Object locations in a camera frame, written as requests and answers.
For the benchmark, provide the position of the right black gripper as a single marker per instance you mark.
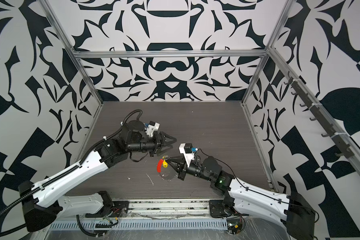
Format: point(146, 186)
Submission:
point(182, 165)

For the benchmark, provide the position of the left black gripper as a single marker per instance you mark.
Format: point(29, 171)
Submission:
point(159, 142)

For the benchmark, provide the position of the red key tag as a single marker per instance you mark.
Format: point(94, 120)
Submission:
point(159, 165)

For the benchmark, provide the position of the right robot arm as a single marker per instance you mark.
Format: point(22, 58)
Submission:
point(290, 211)

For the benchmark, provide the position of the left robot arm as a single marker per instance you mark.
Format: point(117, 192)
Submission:
point(45, 201)

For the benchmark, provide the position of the green circuit board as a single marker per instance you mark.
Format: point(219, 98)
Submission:
point(235, 225)

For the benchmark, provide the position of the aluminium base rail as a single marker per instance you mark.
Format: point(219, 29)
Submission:
point(176, 208)

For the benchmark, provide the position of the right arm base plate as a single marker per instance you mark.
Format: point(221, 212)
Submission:
point(217, 209)

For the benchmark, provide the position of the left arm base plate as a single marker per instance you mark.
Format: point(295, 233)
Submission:
point(119, 209)

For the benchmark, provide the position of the white slotted cable duct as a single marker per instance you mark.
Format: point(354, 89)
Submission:
point(163, 224)

